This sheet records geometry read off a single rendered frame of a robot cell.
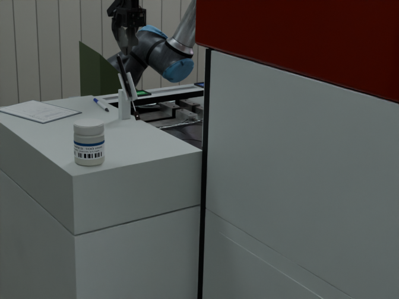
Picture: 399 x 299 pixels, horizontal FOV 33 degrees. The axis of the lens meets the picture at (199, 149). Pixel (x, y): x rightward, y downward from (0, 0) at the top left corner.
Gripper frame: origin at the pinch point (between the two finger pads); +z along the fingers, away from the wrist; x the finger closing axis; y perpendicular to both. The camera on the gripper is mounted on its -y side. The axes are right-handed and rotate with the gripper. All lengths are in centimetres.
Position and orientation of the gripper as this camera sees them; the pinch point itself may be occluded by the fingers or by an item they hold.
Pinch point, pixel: (124, 50)
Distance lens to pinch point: 215.8
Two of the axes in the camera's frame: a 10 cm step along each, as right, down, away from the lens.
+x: 8.2, -1.6, 5.4
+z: -0.3, 9.5, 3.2
